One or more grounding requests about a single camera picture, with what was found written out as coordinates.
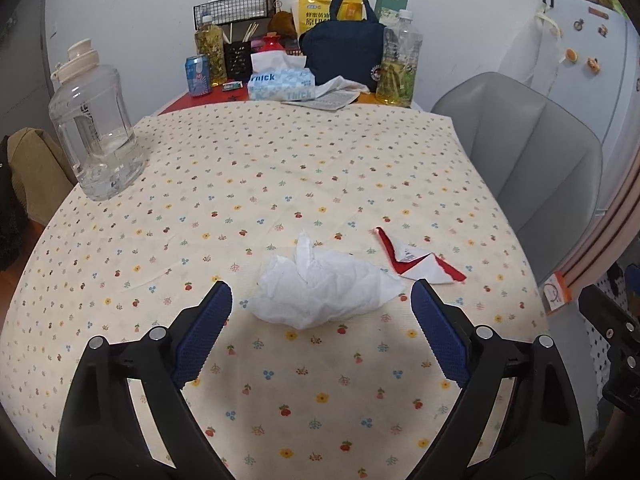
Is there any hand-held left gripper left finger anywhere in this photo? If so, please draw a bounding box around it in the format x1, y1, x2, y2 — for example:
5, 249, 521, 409
56, 280, 234, 480

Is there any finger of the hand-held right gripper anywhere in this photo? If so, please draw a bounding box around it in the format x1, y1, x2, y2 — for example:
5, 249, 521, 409
578, 284, 640, 348

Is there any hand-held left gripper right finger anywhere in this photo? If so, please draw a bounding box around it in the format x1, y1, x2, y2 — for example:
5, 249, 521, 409
410, 278, 586, 480

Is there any red and white wrapper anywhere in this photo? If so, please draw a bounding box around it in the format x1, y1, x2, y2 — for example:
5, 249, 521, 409
372, 226, 468, 286

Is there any white tissue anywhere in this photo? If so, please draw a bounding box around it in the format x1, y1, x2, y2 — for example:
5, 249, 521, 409
248, 230, 407, 331

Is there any person's right forearm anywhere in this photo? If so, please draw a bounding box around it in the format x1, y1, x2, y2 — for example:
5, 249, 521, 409
597, 405, 640, 461

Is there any orange and white box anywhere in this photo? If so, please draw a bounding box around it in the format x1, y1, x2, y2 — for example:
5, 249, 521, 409
544, 272, 576, 316

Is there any pink curtain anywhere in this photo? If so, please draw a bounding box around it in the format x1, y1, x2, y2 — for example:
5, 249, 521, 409
560, 110, 640, 301

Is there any floral print tablecloth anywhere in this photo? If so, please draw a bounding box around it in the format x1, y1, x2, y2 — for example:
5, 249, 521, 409
0, 100, 548, 480

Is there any grey upholstered chair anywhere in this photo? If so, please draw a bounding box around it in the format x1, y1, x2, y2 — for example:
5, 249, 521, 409
430, 72, 603, 256

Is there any clear plastic water jug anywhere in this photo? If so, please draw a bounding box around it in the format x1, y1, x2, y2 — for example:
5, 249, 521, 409
48, 38, 147, 202

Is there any white refrigerator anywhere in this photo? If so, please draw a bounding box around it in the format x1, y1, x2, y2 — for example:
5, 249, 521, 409
542, 0, 640, 161

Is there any dark cloth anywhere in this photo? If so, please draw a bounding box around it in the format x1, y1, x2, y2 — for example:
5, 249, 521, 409
0, 135, 28, 271

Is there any blue drink can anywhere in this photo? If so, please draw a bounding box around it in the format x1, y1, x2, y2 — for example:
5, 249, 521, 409
185, 54, 213, 97

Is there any grey printed sheet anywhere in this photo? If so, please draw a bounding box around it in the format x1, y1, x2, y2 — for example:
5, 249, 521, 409
281, 89, 361, 111

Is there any blue and white tissue box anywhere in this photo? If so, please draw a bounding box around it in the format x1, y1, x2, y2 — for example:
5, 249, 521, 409
247, 52, 317, 102

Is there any white cloth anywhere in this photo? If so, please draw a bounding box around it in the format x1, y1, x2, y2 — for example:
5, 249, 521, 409
315, 76, 373, 97

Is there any hanging white mesh bag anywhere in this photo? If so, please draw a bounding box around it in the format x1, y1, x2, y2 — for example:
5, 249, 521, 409
515, 10, 563, 91

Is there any large clear tea bottle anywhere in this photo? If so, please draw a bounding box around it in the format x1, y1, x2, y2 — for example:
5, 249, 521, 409
376, 9, 423, 107

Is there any black perforated utensil holder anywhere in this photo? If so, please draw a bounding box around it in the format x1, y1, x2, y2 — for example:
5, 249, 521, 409
223, 41, 252, 81

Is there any small yellow tea bottle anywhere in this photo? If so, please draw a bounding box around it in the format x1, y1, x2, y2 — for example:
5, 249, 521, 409
195, 15, 226, 86

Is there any navy lunch bag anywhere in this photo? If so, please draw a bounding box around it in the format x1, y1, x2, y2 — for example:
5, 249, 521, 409
300, 0, 388, 93

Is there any wooden chopsticks bundle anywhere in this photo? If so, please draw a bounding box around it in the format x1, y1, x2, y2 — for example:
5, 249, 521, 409
227, 22, 258, 43

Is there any brown plush toy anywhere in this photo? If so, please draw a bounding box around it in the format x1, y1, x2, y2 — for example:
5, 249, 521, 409
267, 10, 301, 41

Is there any grey door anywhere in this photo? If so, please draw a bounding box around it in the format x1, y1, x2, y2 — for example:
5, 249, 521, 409
0, 0, 56, 136

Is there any tall green box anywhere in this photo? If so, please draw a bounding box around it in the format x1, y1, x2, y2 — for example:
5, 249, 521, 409
374, 0, 412, 23

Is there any yellow snack bag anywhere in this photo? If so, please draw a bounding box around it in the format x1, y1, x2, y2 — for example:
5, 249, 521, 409
298, 0, 368, 36

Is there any black wire basket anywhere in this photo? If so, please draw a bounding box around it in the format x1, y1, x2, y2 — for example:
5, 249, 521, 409
192, 0, 278, 28

